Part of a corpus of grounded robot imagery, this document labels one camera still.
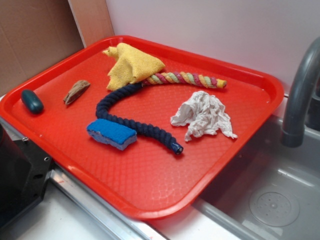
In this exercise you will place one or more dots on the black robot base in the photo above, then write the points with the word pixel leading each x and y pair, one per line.
pixel 24 172

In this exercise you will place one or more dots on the crumpled white paper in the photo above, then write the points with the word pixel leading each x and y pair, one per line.
pixel 204 114

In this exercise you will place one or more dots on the red plastic tray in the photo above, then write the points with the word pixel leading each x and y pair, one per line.
pixel 146 180

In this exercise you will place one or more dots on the blue sponge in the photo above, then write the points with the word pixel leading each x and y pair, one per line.
pixel 111 133

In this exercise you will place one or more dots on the yellow cloth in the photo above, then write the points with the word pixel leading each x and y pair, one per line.
pixel 131 66

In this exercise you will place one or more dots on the brown wood piece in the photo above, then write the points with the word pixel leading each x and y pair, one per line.
pixel 76 91

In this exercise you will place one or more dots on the dark teal oval object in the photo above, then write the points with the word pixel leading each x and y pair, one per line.
pixel 32 102

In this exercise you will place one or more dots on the grey faucet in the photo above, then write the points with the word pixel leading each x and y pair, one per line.
pixel 303 104

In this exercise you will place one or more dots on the grey plastic sink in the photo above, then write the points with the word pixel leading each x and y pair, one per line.
pixel 268 191

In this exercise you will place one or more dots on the brown cardboard panel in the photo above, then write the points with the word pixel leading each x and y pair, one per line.
pixel 36 34

